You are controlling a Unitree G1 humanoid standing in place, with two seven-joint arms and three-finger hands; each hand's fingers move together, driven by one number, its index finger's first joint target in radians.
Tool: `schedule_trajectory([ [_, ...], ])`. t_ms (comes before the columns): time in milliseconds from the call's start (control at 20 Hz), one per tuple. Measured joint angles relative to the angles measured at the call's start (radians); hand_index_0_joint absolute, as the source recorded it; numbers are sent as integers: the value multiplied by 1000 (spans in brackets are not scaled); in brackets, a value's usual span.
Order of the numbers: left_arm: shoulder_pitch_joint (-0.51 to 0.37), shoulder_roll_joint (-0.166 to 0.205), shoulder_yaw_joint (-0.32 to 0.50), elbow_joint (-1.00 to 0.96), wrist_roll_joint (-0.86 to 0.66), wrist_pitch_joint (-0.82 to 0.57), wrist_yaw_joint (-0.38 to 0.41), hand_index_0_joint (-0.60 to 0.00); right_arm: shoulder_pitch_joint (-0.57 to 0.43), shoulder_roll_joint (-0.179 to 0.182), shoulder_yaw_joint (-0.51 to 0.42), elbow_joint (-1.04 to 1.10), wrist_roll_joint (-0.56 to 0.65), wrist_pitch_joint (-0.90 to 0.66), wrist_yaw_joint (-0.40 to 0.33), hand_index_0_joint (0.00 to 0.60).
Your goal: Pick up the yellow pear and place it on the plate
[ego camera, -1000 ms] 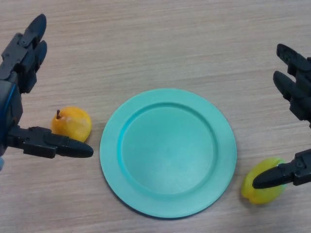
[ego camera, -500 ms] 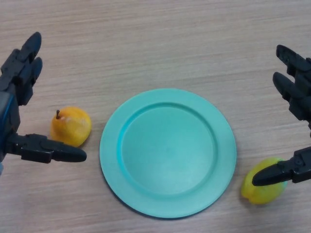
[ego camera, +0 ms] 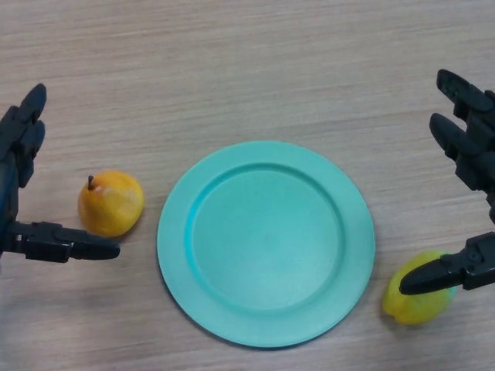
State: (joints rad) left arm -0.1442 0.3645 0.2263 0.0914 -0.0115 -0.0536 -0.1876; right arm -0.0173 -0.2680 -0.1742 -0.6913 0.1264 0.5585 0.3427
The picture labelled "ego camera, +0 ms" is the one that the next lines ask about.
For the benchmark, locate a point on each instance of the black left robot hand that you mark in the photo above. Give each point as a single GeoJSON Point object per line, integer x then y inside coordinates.
{"type": "Point", "coordinates": [7, 174]}

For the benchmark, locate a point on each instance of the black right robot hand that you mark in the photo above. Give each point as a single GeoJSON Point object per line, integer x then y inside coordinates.
{"type": "Point", "coordinates": [475, 162]}

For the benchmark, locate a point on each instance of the yellow pear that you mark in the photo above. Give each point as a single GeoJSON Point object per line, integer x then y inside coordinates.
{"type": "Point", "coordinates": [112, 205]}

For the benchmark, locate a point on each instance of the green round plate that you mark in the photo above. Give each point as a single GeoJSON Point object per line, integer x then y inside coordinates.
{"type": "Point", "coordinates": [267, 247]}

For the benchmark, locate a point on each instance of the yellow green starfruit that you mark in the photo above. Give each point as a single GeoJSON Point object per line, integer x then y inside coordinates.
{"type": "Point", "coordinates": [417, 309]}

